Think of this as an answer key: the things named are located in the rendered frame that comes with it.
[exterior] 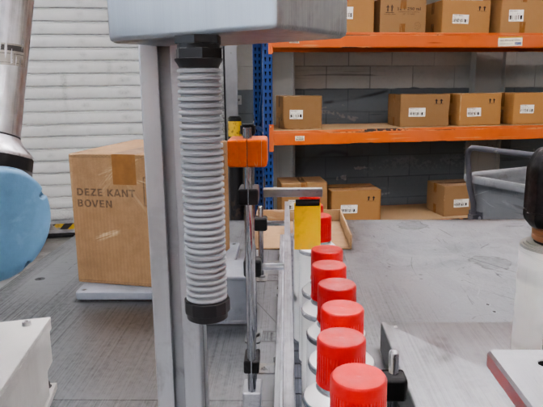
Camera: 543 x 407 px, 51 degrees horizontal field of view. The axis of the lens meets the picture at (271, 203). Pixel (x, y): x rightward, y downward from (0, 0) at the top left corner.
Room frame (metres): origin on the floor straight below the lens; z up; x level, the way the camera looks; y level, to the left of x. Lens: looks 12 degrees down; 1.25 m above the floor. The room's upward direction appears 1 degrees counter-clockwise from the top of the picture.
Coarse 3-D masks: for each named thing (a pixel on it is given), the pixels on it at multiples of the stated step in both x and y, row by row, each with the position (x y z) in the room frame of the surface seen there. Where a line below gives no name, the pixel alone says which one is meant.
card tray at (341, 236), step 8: (272, 216) 1.72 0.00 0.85; (280, 216) 1.72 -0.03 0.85; (336, 216) 1.71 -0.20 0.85; (336, 224) 1.66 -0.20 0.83; (344, 224) 1.57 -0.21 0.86; (256, 232) 1.59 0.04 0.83; (264, 232) 1.59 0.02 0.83; (272, 232) 1.59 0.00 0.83; (280, 232) 1.58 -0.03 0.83; (336, 232) 1.58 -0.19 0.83; (344, 232) 1.56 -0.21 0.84; (256, 240) 1.50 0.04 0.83; (264, 240) 1.50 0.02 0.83; (272, 240) 1.50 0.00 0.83; (336, 240) 1.49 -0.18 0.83; (344, 240) 1.49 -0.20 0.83; (256, 248) 1.42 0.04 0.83; (264, 248) 1.42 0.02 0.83; (272, 248) 1.42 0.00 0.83; (344, 248) 1.42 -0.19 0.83
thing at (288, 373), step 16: (288, 208) 1.32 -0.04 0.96; (288, 224) 1.16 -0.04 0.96; (288, 240) 1.04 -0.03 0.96; (288, 256) 0.94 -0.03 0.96; (288, 272) 0.85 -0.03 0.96; (288, 288) 0.78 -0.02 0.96; (288, 304) 0.72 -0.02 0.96; (288, 320) 0.67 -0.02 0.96; (288, 336) 0.62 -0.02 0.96; (288, 352) 0.58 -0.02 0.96; (288, 368) 0.54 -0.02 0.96; (288, 384) 0.51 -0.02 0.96; (288, 400) 0.48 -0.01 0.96
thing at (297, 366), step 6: (294, 342) 0.77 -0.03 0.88; (294, 348) 0.76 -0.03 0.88; (294, 354) 0.74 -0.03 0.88; (294, 360) 0.72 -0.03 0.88; (294, 366) 0.70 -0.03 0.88; (300, 366) 0.70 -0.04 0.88; (300, 372) 0.69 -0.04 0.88; (300, 378) 0.67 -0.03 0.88; (300, 384) 0.66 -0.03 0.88; (300, 390) 0.64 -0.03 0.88; (300, 396) 0.63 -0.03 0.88; (300, 402) 0.61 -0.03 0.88
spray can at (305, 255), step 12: (324, 216) 0.71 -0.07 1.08; (324, 228) 0.70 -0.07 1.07; (324, 240) 0.70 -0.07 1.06; (300, 252) 0.71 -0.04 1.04; (300, 264) 0.71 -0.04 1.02; (300, 276) 0.71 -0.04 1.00; (300, 288) 0.71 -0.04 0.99; (300, 300) 0.71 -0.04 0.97; (300, 312) 0.71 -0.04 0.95; (300, 324) 0.71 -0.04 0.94; (300, 336) 0.71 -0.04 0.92; (300, 348) 0.71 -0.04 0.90; (300, 360) 0.71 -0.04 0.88
